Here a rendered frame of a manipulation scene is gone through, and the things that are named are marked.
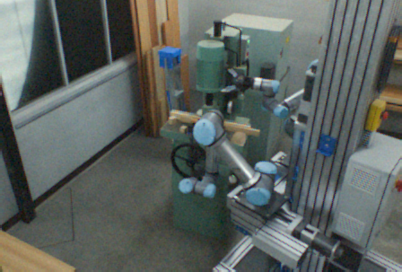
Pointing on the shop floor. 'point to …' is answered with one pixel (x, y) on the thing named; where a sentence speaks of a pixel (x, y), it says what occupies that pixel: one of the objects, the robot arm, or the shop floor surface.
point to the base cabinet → (217, 221)
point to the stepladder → (170, 59)
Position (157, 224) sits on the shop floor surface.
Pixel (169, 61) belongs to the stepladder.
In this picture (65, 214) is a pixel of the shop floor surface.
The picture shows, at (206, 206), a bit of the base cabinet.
